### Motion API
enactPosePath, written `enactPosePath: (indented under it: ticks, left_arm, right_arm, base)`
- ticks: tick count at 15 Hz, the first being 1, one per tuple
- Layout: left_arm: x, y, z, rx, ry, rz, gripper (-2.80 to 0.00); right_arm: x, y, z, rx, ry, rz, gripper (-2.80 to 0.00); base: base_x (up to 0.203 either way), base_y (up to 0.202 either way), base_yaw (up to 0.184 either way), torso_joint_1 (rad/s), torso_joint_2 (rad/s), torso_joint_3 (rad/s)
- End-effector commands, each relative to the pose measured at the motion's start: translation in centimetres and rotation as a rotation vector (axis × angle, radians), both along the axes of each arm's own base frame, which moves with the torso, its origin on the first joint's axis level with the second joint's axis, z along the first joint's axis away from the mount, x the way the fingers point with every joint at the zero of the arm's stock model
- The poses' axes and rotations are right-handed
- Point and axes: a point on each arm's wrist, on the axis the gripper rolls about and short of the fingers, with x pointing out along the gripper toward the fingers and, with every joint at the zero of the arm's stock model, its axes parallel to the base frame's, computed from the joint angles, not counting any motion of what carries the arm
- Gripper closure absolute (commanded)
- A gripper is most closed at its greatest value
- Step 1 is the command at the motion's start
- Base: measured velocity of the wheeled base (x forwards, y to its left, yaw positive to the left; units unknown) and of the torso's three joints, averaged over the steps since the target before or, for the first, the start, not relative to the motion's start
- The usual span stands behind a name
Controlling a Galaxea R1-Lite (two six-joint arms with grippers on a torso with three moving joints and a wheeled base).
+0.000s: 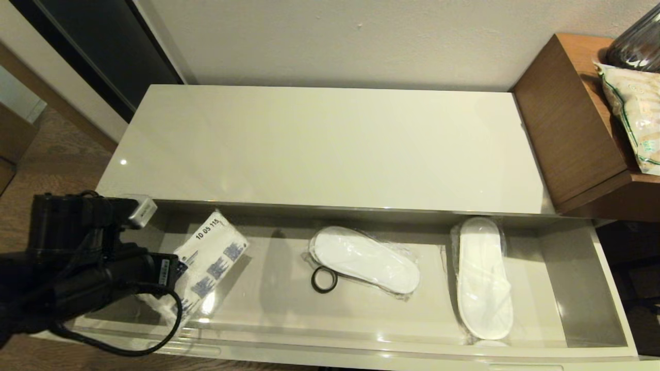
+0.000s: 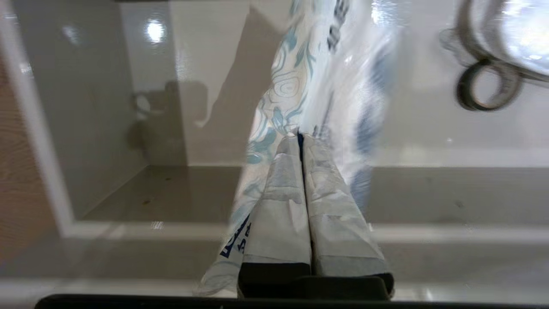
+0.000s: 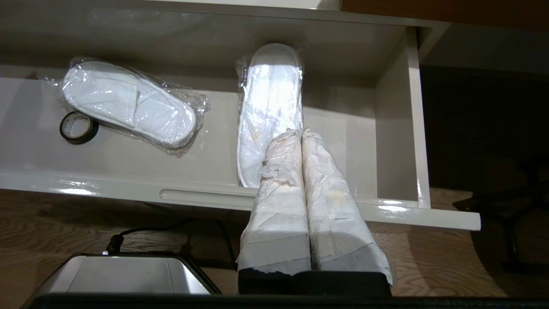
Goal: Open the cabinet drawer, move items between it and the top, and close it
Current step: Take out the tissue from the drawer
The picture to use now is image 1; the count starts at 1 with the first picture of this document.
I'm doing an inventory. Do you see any white slipper in crumpled plastic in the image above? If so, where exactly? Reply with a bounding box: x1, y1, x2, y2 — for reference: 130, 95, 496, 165
308, 225, 421, 302

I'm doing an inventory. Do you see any thin black camera cable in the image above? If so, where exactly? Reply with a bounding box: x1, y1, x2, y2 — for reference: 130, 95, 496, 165
49, 286, 184, 357

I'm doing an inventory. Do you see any black tape roll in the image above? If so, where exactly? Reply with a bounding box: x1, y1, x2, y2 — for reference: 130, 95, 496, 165
310, 266, 338, 294

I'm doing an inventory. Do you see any white tissue pack blue print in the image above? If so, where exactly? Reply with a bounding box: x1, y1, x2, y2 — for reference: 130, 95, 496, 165
137, 209, 250, 328

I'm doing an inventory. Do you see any brown wooden desk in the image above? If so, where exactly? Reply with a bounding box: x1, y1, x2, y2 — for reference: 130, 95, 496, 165
510, 32, 660, 222

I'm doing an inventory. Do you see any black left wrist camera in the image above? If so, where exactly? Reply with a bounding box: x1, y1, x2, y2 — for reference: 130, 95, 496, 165
30, 192, 158, 256

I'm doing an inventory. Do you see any white slipper in smooth plastic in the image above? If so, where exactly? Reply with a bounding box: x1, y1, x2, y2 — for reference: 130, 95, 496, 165
450, 216, 515, 342

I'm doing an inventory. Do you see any dark glass vase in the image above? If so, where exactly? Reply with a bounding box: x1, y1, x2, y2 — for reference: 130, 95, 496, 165
604, 3, 660, 73

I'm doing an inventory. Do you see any clear snack bag green print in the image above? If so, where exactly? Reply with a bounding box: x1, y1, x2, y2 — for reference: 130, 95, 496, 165
593, 62, 660, 176

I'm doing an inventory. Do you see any brown wooden door trim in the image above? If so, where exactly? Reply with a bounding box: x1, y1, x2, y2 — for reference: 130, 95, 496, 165
0, 40, 119, 154

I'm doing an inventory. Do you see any brown wooden furniture piece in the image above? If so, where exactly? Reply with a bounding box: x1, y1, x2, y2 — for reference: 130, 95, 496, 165
0, 102, 38, 196

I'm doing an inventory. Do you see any white glossy drawer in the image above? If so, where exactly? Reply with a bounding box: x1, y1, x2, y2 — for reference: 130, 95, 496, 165
31, 198, 660, 371

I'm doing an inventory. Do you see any white glossy cabinet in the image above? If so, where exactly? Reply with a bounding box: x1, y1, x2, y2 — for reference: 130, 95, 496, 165
95, 84, 556, 216

